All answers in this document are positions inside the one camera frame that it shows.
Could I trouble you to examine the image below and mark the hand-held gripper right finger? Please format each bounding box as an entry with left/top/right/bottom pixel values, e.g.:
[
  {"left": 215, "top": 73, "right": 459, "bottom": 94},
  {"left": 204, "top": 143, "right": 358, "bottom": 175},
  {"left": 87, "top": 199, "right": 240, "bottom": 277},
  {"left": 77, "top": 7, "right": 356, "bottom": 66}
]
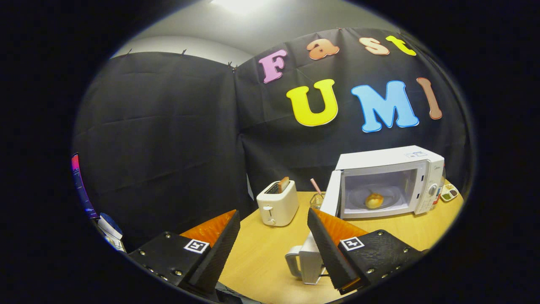
[{"left": 307, "top": 208, "right": 424, "bottom": 296}]

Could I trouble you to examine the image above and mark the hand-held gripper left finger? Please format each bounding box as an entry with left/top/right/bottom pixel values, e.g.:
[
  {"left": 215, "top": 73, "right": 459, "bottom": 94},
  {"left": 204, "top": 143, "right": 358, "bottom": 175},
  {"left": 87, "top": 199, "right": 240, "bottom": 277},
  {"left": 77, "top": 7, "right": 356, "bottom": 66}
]
[{"left": 128, "top": 209, "right": 241, "bottom": 296}]

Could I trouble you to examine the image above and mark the round golden bread bun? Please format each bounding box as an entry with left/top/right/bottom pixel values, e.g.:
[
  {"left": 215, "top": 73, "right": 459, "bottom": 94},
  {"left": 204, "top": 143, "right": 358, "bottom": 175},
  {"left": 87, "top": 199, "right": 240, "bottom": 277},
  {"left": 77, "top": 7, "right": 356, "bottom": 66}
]
[{"left": 365, "top": 192, "right": 384, "bottom": 210}]

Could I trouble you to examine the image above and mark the white microwave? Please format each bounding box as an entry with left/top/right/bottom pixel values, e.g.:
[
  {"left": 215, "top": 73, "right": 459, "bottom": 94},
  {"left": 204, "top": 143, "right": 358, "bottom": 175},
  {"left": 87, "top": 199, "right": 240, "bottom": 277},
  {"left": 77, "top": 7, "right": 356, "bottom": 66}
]
[{"left": 285, "top": 145, "right": 446, "bottom": 285}]

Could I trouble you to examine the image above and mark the glass microwave turntable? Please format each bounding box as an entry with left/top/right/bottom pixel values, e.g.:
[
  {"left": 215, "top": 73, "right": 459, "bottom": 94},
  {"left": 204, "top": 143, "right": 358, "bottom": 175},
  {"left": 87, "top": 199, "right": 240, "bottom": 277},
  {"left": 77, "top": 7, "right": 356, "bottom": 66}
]
[{"left": 349, "top": 186, "right": 402, "bottom": 211}]

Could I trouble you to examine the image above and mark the white toaster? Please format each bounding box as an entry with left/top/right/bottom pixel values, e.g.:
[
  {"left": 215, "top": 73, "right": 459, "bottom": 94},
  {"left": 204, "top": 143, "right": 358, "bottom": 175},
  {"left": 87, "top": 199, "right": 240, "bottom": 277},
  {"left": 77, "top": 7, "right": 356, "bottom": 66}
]
[{"left": 256, "top": 180, "right": 300, "bottom": 227}]

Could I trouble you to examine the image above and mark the blue and white packet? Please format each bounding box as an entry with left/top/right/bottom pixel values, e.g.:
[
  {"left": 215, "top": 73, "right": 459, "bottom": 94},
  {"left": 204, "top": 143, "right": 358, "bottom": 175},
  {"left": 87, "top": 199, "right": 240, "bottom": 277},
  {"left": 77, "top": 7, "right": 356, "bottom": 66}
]
[{"left": 98, "top": 212, "right": 127, "bottom": 253}]

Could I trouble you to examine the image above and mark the clear plastic water bottle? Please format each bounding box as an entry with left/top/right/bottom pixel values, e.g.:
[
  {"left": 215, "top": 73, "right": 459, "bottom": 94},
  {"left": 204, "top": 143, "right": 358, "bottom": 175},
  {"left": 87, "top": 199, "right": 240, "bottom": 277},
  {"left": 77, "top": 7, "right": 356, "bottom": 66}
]
[{"left": 433, "top": 166, "right": 447, "bottom": 210}]

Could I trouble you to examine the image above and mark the white divided dish of beans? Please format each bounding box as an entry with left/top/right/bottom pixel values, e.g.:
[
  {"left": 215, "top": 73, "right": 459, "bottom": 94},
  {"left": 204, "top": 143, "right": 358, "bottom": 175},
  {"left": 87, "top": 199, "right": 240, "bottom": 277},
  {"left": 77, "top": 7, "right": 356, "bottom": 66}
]
[{"left": 440, "top": 183, "right": 459, "bottom": 202}]

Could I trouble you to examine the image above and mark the computer monitor screen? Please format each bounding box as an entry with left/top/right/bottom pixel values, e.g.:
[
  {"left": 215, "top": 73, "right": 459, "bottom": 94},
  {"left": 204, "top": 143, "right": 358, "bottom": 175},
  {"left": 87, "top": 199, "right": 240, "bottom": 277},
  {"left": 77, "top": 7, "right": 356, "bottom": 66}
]
[{"left": 71, "top": 153, "right": 98, "bottom": 219}]

